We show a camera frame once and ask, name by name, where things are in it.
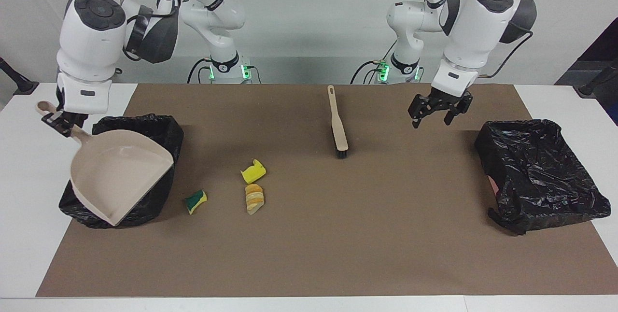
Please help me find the black base cable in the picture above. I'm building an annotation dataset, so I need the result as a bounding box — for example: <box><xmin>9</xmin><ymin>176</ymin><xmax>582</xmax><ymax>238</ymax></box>
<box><xmin>187</xmin><ymin>57</ymin><xmax>213</xmax><ymax>84</ymax></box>
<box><xmin>350</xmin><ymin>60</ymin><xmax>387</xmax><ymax>85</ymax></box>

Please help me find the beige plastic dustpan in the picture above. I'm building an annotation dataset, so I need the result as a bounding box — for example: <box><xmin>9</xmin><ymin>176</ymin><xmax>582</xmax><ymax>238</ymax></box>
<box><xmin>36</xmin><ymin>101</ymin><xmax>174</xmax><ymax>227</ymax></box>

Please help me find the brown paper table mat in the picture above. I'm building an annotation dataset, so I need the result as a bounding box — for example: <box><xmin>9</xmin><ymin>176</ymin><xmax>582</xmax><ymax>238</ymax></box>
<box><xmin>36</xmin><ymin>84</ymin><xmax>618</xmax><ymax>297</ymax></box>

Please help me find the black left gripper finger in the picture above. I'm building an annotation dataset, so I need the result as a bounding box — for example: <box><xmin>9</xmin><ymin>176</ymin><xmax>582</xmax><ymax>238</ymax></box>
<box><xmin>408</xmin><ymin>95</ymin><xmax>435</xmax><ymax>129</ymax></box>
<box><xmin>444</xmin><ymin>92</ymin><xmax>474</xmax><ymax>127</ymax></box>

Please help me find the small green yellow sponge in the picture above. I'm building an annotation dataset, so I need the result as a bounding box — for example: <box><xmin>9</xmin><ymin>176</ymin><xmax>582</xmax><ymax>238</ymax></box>
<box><xmin>185</xmin><ymin>189</ymin><xmax>208</xmax><ymax>215</ymax></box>

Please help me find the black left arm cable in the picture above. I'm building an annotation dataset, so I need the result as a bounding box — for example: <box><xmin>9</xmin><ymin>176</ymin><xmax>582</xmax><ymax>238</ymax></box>
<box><xmin>425</xmin><ymin>0</ymin><xmax>536</xmax><ymax>78</ymax></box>

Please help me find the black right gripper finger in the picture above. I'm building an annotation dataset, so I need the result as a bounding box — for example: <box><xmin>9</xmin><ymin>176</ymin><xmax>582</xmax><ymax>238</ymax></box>
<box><xmin>41</xmin><ymin>112</ymin><xmax>73</xmax><ymax>138</ymax></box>

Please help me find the large striped croissant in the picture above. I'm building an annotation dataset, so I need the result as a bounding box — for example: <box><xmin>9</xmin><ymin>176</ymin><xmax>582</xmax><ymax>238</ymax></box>
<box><xmin>245</xmin><ymin>184</ymin><xmax>265</xmax><ymax>215</ymax></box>

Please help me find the curled yellow sponge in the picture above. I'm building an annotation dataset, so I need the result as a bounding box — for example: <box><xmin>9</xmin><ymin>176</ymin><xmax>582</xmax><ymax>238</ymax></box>
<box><xmin>240</xmin><ymin>159</ymin><xmax>267</xmax><ymax>184</ymax></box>

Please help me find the black clamp stand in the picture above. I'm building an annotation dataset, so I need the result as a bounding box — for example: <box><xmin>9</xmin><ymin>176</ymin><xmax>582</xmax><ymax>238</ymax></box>
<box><xmin>573</xmin><ymin>59</ymin><xmax>618</xmax><ymax>98</ymax></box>
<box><xmin>0</xmin><ymin>57</ymin><xmax>39</xmax><ymax>95</ymax></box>

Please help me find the beige hand brush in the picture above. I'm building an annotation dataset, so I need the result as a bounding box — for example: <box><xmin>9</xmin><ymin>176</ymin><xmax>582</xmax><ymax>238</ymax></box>
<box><xmin>327</xmin><ymin>85</ymin><xmax>349</xmax><ymax>159</ymax></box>

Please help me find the black bag lined pink bin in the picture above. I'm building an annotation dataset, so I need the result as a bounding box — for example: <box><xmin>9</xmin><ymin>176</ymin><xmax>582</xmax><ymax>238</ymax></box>
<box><xmin>474</xmin><ymin>119</ymin><xmax>611</xmax><ymax>235</ymax></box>

